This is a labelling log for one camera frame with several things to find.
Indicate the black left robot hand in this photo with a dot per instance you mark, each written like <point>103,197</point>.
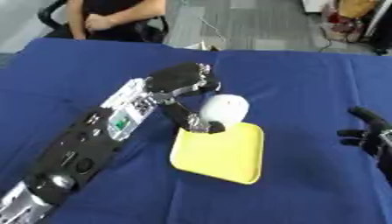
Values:
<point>176,78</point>

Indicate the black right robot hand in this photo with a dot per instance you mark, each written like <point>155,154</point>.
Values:
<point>375,134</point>

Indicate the white round soft toy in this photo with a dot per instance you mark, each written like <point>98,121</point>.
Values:
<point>224,109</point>

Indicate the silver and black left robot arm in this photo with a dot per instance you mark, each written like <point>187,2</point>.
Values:
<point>81,145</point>

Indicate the yellow square tray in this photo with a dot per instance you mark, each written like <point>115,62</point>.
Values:
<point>219,153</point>

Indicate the person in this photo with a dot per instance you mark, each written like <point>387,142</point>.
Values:
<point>109,19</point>

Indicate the red and yellow bag pile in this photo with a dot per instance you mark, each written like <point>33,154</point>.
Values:
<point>349,17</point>

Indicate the black office chair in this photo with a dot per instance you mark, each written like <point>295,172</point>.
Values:
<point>51,14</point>

